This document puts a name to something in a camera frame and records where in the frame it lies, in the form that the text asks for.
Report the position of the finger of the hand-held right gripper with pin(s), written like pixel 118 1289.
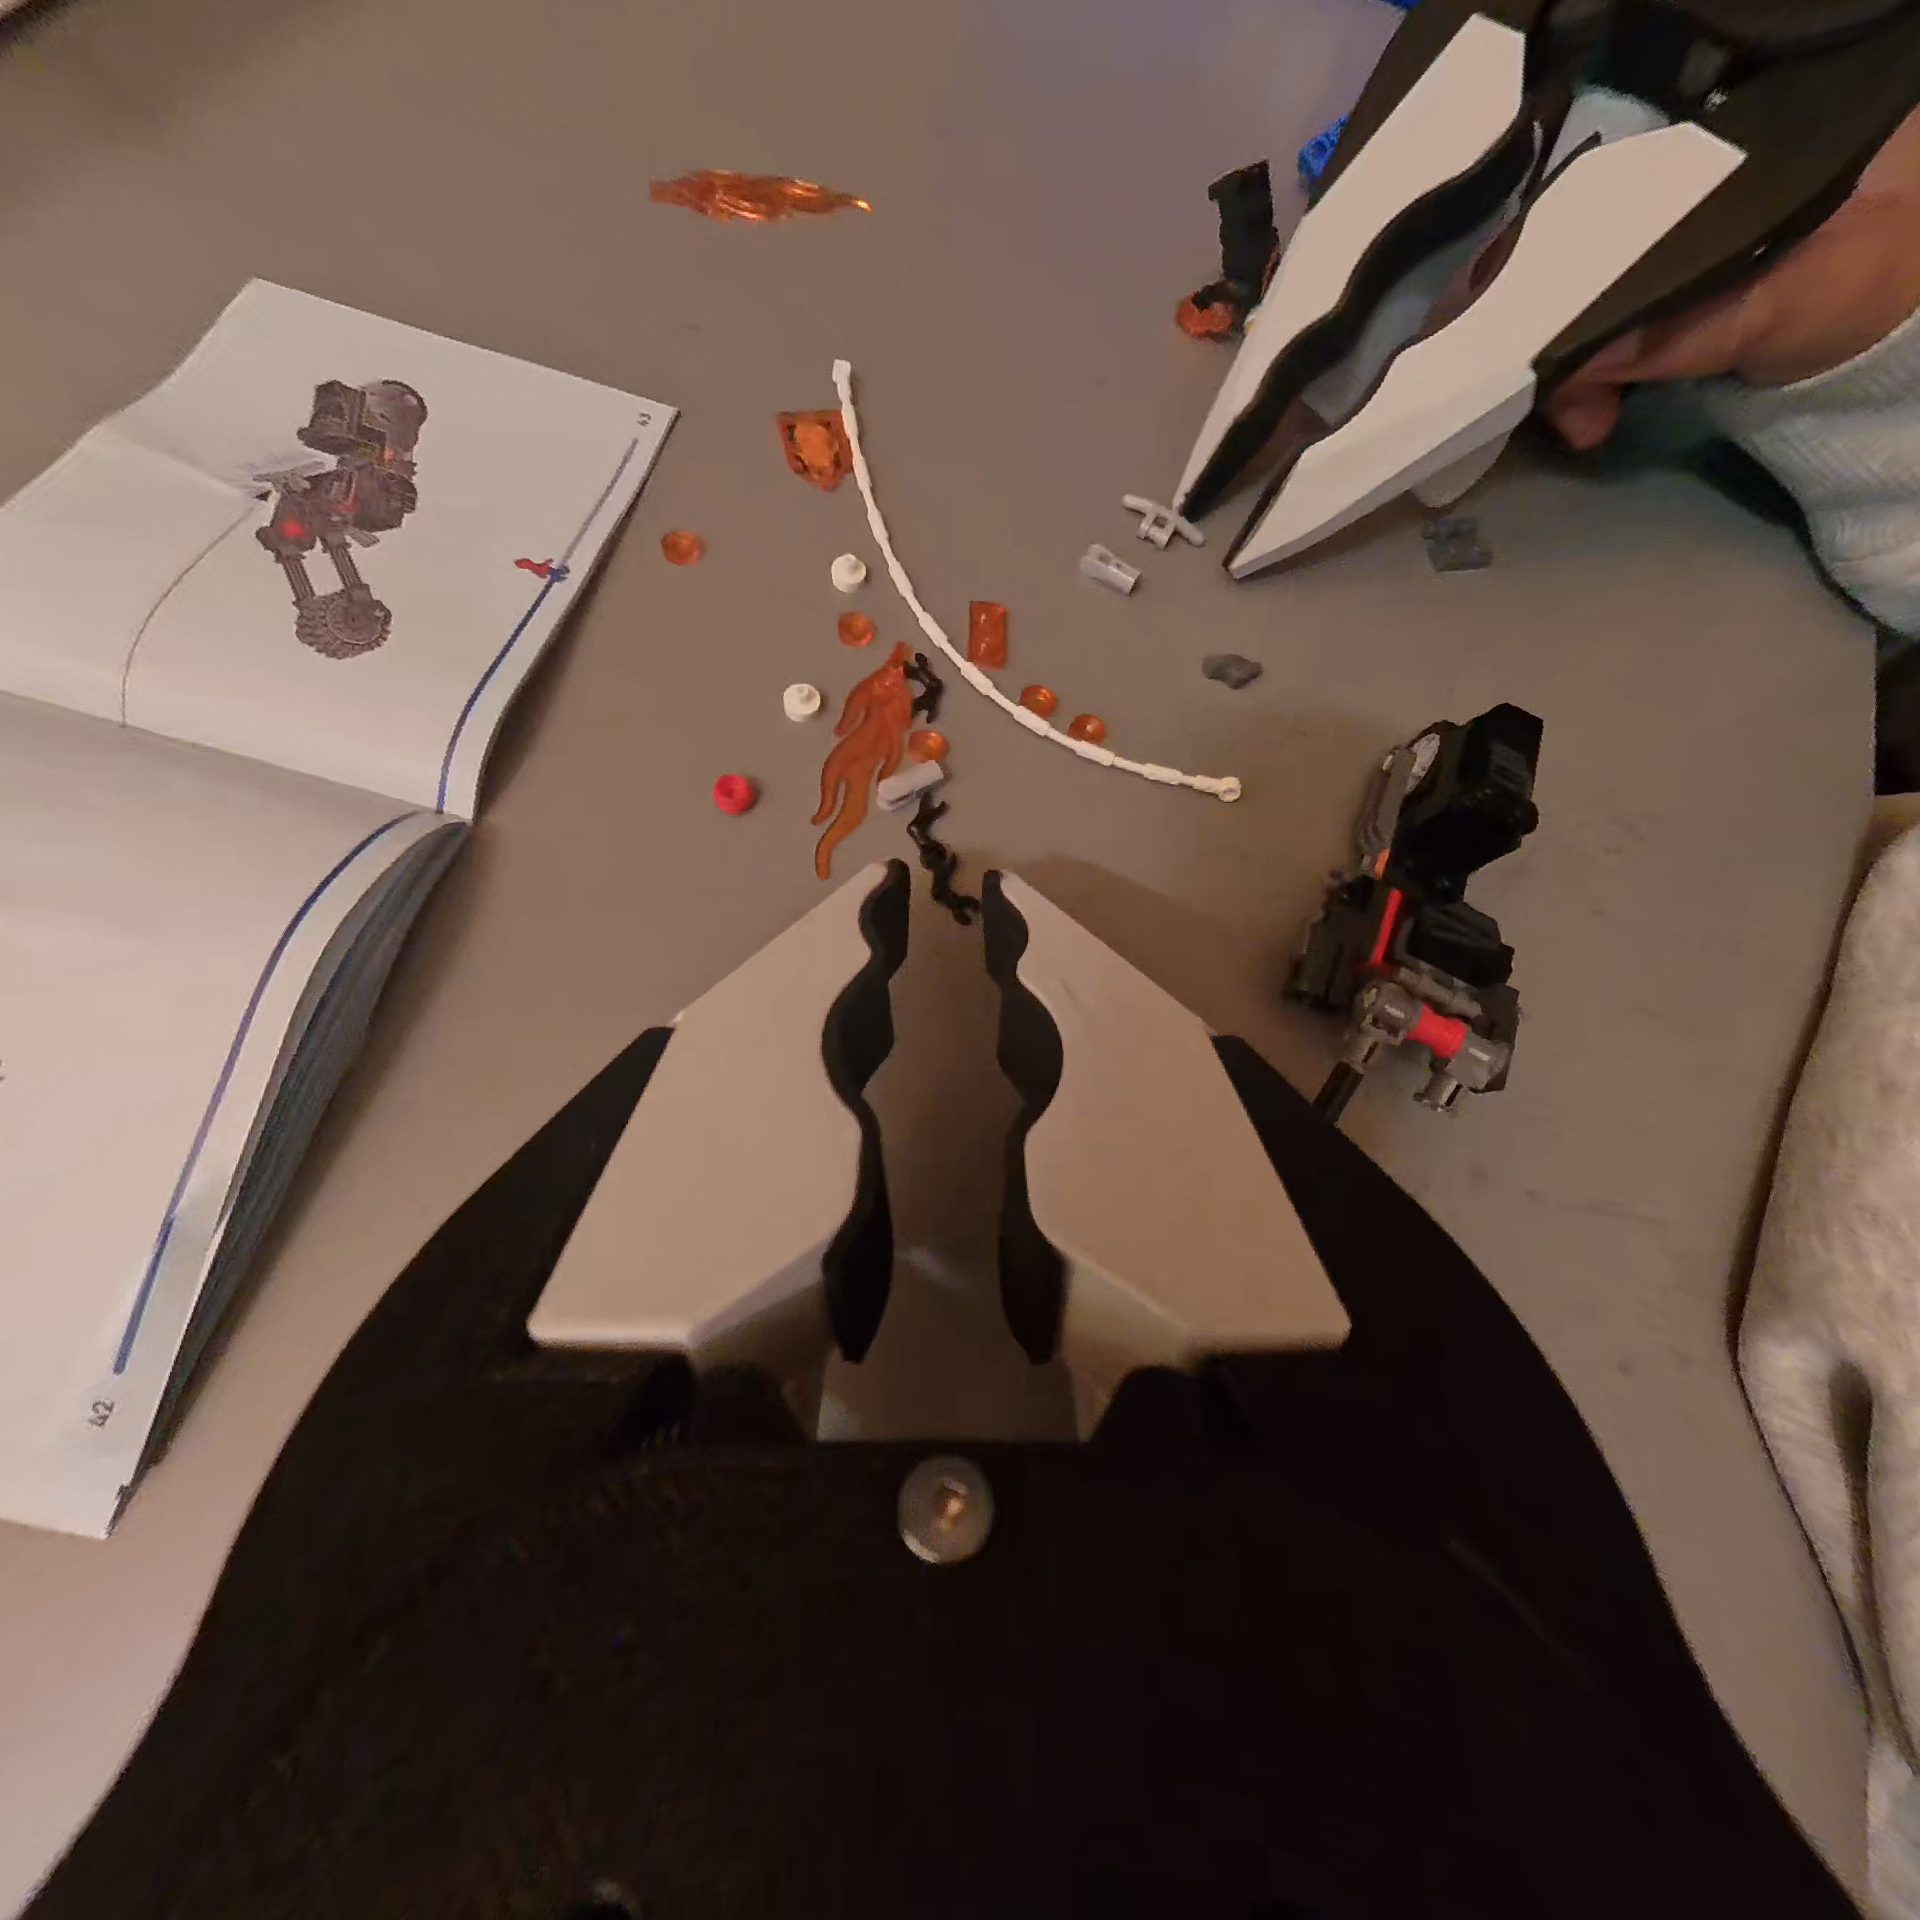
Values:
pixel 1350 225
pixel 1501 329

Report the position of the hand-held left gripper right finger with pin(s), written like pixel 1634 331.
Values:
pixel 1184 1201

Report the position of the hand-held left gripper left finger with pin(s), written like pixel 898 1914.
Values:
pixel 704 1201

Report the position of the grey lego wing piece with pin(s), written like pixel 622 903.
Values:
pixel 1162 522

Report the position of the black lego motorcycle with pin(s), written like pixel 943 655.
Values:
pixel 1441 869

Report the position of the instruction booklet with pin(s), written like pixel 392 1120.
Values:
pixel 150 902

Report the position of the red round lego stud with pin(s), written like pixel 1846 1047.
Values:
pixel 734 794

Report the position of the grey lego connector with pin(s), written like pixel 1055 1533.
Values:
pixel 1106 568

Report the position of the dark grey small lego piece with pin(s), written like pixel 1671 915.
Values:
pixel 1231 671

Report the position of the small light grey lego plate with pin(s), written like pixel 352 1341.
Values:
pixel 912 782

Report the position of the orange lego flame piece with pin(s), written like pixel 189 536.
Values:
pixel 862 750

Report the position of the orange rectangular lego tile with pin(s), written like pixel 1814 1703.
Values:
pixel 986 630

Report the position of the orange lego wedge plates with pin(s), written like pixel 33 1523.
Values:
pixel 815 446

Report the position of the long orange lego flame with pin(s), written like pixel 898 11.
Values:
pixel 758 197

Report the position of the person's right hand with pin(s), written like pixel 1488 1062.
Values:
pixel 1769 317

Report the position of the red blue minifigure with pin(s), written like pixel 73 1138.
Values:
pixel 1319 150

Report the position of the orange flame minifigure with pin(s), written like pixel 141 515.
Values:
pixel 1237 240

